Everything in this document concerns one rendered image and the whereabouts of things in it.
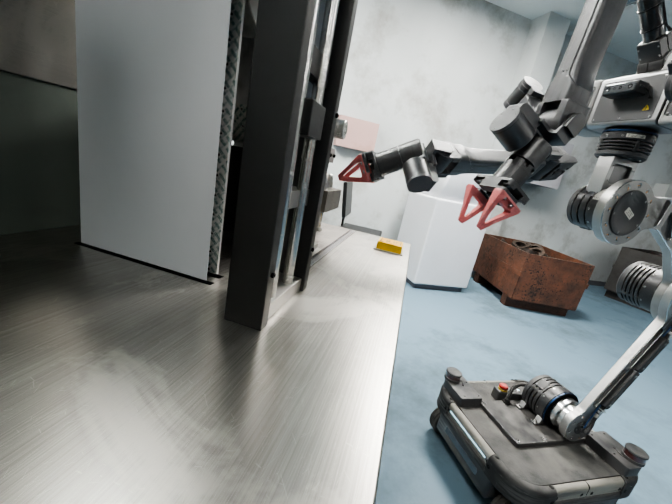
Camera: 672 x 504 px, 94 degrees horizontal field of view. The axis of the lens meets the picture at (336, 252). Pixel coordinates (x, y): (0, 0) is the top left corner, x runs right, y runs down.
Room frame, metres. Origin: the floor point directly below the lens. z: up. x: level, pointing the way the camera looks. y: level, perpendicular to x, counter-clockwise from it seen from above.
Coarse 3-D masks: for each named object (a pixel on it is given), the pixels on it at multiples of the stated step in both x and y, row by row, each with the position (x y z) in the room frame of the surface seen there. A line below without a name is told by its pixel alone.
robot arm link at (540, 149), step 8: (536, 136) 0.66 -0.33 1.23; (528, 144) 0.66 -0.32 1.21; (536, 144) 0.65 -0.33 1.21; (544, 144) 0.65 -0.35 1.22; (512, 152) 0.67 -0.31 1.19; (520, 152) 0.65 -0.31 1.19; (528, 152) 0.65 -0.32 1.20; (536, 152) 0.64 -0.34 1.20; (544, 152) 0.65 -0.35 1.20; (528, 160) 0.64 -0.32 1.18; (536, 160) 0.64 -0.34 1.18; (544, 160) 0.66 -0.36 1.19; (536, 168) 0.65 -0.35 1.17
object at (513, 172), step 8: (512, 160) 0.65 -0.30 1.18; (520, 160) 0.64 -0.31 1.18; (504, 168) 0.65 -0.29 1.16; (512, 168) 0.64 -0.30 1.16; (520, 168) 0.64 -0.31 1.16; (528, 168) 0.64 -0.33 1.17; (480, 176) 0.68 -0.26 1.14; (488, 176) 0.66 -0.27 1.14; (496, 176) 0.64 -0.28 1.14; (504, 176) 0.64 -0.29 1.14; (512, 176) 0.64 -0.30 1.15; (520, 176) 0.64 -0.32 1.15; (528, 176) 0.64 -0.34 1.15; (504, 184) 0.62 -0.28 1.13; (512, 184) 0.60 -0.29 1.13; (520, 184) 0.64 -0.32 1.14; (488, 192) 0.71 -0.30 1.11; (512, 192) 0.63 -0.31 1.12; (520, 192) 0.61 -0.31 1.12; (520, 200) 0.62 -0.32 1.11; (528, 200) 0.62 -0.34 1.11
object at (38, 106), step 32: (0, 96) 0.47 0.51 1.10; (32, 96) 0.50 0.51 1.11; (64, 96) 0.55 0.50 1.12; (0, 128) 0.46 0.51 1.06; (32, 128) 0.50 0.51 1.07; (64, 128) 0.55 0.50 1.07; (0, 160) 0.46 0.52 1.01; (32, 160) 0.50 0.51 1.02; (64, 160) 0.55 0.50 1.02; (0, 192) 0.46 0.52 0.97; (32, 192) 0.50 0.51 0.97; (64, 192) 0.54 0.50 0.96; (0, 224) 0.45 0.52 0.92; (32, 224) 0.49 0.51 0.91; (64, 224) 0.54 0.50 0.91
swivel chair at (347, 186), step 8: (344, 184) 3.14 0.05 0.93; (352, 184) 3.49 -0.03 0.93; (344, 192) 3.14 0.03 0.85; (344, 200) 3.14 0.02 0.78; (344, 208) 3.14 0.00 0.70; (344, 216) 3.14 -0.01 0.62; (344, 224) 3.40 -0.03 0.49; (352, 224) 3.50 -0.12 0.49; (368, 232) 3.22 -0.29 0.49; (376, 232) 3.31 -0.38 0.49
